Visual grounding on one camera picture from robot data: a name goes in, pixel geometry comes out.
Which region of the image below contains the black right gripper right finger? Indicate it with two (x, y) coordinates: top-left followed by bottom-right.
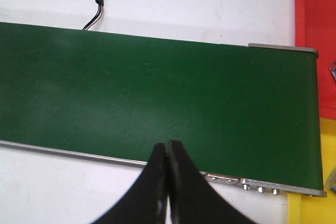
(167, 140), (254, 223)

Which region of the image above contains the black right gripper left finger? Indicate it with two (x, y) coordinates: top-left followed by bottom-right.
(94, 143), (167, 223)

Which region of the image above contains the green conveyor belt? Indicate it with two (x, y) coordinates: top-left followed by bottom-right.
(0, 22), (323, 191)

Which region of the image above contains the yellow plate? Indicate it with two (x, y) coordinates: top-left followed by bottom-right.
(287, 118), (335, 223)

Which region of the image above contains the push button on yellow plate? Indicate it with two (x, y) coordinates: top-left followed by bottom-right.
(325, 168), (336, 194)

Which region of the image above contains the push button on red plate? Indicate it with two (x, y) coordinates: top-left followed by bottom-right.
(329, 62), (336, 81)

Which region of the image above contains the red plate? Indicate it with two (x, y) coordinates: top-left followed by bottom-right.
(295, 0), (335, 120)

